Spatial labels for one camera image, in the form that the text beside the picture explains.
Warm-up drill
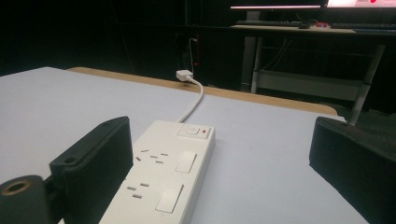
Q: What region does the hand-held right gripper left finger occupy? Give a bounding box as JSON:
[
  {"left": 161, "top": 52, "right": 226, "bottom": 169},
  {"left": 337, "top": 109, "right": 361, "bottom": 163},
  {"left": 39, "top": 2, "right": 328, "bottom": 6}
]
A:
[{"left": 49, "top": 116, "right": 134, "bottom": 224}]

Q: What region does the black keyboard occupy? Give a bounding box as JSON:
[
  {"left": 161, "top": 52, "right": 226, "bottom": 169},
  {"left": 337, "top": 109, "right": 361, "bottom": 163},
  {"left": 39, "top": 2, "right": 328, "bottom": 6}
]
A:
[
  {"left": 234, "top": 20, "right": 304, "bottom": 28},
  {"left": 330, "top": 21, "right": 396, "bottom": 31}
]

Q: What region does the white power strip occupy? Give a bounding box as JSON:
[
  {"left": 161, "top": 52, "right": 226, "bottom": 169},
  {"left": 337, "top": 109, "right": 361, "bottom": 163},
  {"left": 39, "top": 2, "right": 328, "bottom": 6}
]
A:
[{"left": 98, "top": 119, "right": 217, "bottom": 224}]

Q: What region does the white power plug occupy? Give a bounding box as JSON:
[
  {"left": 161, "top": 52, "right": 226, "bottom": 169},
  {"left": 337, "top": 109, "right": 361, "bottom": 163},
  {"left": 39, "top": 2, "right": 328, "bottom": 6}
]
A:
[{"left": 176, "top": 69, "right": 194, "bottom": 83}]

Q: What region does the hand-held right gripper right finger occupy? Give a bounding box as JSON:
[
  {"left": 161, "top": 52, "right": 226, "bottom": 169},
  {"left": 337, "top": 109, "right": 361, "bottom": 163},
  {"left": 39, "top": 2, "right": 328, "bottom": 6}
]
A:
[{"left": 308, "top": 116, "right": 396, "bottom": 224}]

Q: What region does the metal frame desk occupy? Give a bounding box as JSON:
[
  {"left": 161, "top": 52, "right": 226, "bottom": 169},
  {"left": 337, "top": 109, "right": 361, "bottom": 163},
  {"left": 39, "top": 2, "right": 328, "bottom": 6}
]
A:
[{"left": 230, "top": 23, "right": 396, "bottom": 127}]

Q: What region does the thin white hanging cable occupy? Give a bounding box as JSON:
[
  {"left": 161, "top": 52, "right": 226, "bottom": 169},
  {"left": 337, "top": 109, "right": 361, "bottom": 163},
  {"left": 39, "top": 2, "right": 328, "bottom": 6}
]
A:
[{"left": 188, "top": 36, "right": 198, "bottom": 73}]

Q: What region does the white power strip cable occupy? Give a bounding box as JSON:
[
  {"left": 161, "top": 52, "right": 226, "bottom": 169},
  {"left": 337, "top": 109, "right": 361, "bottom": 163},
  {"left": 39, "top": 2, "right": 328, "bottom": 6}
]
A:
[{"left": 177, "top": 77, "right": 205, "bottom": 123}]

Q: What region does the computer monitor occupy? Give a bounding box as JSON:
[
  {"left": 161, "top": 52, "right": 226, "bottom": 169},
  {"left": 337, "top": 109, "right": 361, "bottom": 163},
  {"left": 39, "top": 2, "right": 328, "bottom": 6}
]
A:
[{"left": 230, "top": 0, "right": 329, "bottom": 10}]

